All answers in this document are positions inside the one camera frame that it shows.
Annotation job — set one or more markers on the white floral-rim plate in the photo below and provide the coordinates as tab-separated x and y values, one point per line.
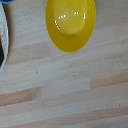
3	40

